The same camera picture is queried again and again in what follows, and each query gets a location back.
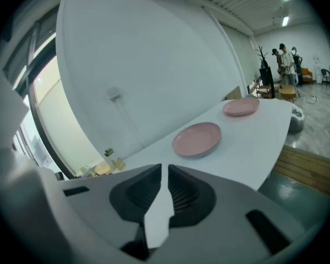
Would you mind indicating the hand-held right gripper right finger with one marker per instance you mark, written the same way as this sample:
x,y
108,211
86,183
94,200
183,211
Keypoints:
x,y
225,202

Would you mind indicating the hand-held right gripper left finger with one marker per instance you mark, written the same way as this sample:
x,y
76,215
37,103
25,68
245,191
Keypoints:
x,y
99,202

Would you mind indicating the large pink plate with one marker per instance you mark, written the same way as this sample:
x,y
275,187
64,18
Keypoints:
x,y
196,139

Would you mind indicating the small pink plate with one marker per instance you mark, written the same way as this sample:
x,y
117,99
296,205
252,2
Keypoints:
x,y
240,106

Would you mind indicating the green and black gadget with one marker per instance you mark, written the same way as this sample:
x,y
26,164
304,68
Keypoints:
x,y
108,151

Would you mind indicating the wooden slatted platform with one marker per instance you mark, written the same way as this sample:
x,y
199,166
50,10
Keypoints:
x,y
308,166

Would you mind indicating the wooden chair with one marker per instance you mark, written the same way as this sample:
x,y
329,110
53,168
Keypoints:
x,y
264,90

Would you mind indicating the round wooden coffee table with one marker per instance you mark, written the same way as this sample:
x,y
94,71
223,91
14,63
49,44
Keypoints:
x,y
287,92

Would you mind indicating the black standing panel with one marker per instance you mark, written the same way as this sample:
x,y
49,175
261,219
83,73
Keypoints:
x,y
266,81

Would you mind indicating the orange armchair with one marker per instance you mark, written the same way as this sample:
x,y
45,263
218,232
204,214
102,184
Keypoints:
x,y
307,75

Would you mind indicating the black branch coat rack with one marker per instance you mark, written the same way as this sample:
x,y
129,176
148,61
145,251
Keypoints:
x,y
262,54

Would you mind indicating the dark wicker chair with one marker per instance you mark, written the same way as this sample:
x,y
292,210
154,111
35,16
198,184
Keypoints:
x,y
325,76

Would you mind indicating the white water dispenser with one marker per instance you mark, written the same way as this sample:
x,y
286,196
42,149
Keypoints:
x,y
316,67

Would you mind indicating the white wall socket box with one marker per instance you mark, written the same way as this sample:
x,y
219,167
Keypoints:
x,y
115,93

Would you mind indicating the dark window frame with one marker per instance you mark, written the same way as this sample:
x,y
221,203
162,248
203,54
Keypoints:
x,y
30,73

